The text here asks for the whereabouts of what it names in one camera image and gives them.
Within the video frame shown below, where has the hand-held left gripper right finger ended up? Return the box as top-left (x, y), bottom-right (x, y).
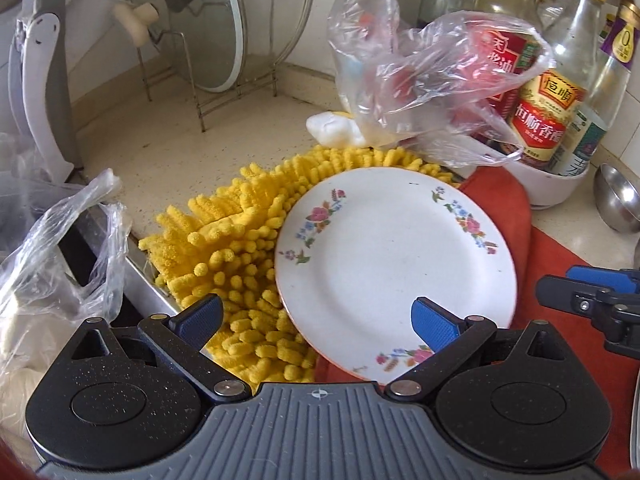
top-left (382, 296), bottom-right (558, 401)

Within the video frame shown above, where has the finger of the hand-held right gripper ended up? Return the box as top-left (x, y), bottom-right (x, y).
top-left (566, 265), bottom-right (640, 295)
top-left (536, 274), bottom-right (640, 361)

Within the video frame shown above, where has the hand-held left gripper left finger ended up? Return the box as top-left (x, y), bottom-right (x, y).
top-left (70, 294), bottom-right (253, 403)

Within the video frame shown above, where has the white floral plate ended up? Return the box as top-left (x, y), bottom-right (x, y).
top-left (274, 166), bottom-right (518, 387)

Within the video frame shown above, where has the large stainless steel bowl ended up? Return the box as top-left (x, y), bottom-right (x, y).
top-left (594, 162), bottom-right (640, 234)

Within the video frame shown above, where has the red cloth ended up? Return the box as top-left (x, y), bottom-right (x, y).
top-left (314, 164), bottom-right (640, 480)

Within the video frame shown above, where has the yellow chenille mat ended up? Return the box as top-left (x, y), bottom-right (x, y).
top-left (137, 144), bottom-right (461, 393)

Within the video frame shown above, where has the white round bottle caddy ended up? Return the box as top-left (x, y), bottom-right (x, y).
top-left (500, 0), bottom-right (640, 209)

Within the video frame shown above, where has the crumpled clear plastic bag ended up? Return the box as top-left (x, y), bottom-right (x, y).
top-left (0, 132), bottom-right (133, 441)

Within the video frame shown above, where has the yellow label vinegar bottle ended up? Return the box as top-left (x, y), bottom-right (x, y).
top-left (505, 0), bottom-right (611, 170)

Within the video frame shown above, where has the white soft lump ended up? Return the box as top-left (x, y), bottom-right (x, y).
top-left (306, 111), bottom-right (371, 150)

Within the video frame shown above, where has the clear plastic bag red print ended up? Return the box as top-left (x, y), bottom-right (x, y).
top-left (326, 0), bottom-right (556, 167)

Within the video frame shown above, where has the purple neck label glass bottle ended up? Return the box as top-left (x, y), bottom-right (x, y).
top-left (555, 0), bottom-right (640, 177)

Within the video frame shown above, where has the white grey plastic appliance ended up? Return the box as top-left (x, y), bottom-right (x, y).
top-left (7, 0), bottom-right (81, 183)

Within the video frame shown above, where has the glass pot lid grey knob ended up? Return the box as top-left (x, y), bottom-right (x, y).
top-left (122, 0), bottom-right (316, 93)

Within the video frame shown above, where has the red label sauce bottle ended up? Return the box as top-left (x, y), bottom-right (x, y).
top-left (472, 0), bottom-right (546, 146)

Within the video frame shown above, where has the white lid beige knob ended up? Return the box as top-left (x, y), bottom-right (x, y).
top-left (62, 0), bottom-right (168, 91)

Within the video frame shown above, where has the metal wire lid rack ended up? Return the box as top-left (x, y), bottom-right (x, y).
top-left (135, 0), bottom-right (281, 133)

